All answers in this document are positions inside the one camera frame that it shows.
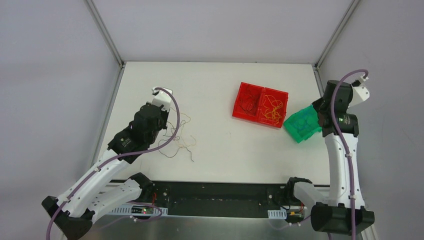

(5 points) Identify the yellow wire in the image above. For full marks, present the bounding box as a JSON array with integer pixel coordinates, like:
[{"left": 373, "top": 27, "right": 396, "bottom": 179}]
[{"left": 261, "top": 95, "right": 286, "bottom": 125}]

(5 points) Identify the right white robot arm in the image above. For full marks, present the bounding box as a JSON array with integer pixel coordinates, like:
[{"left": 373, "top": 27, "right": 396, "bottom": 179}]
[{"left": 282, "top": 80, "right": 375, "bottom": 238}]

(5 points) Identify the right red bin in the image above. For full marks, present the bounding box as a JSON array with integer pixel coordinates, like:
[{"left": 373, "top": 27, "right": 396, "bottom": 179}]
[{"left": 257, "top": 87, "right": 289, "bottom": 129}]

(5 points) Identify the green plastic bin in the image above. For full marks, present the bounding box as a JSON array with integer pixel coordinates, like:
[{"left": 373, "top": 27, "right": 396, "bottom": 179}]
[{"left": 283, "top": 105, "right": 322, "bottom": 143}]

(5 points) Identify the blue wire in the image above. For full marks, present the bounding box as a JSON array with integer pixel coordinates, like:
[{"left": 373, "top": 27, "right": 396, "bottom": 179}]
[{"left": 293, "top": 112, "right": 319, "bottom": 135}]

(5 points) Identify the left red bin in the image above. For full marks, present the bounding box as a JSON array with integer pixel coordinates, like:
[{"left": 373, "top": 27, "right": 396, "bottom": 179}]
[{"left": 232, "top": 82, "right": 265, "bottom": 123}]

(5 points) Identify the black wire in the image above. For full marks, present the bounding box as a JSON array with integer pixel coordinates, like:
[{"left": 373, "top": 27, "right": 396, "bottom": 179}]
[{"left": 239, "top": 92, "right": 261, "bottom": 115}]

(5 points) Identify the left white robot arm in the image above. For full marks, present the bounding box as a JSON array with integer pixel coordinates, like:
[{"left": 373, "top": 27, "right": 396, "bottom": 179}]
[{"left": 41, "top": 102, "right": 170, "bottom": 240}]

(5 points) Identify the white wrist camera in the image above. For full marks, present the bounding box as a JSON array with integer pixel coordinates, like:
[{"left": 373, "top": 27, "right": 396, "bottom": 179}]
[
  {"left": 349, "top": 75, "right": 370, "bottom": 108},
  {"left": 151, "top": 87, "right": 172, "bottom": 112}
]

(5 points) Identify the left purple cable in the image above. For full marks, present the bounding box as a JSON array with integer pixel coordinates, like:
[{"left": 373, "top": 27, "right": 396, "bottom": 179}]
[{"left": 45, "top": 87, "right": 181, "bottom": 240}]

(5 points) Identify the red bin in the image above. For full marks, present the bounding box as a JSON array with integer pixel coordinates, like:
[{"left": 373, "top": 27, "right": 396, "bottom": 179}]
[
  {"left": 232, "top": 82, "right": 265, "bottom": 123},
  {"left": 257, "top": 87, "right": 289, "bottom": 129}
]

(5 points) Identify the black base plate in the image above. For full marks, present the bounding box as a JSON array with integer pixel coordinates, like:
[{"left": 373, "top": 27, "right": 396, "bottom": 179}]
[{"left": 134, "top": 181, "right": 301, "bottom": 219}]

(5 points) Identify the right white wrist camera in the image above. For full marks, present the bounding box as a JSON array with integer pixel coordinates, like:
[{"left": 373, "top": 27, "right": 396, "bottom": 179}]
[{"left": 349, "top": 75, "right": 370, "bottom": 108}]

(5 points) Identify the wire bundle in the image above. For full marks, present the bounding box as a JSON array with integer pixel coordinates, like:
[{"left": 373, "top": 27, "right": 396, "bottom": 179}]
[{"left": 157, "top": 120, "right": 196, "bottom": 163}]

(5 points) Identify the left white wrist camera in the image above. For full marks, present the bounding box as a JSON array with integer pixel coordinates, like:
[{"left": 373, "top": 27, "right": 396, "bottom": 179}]
[{"left": 151, "top": 87, "right": 172, "bottom": 112}]

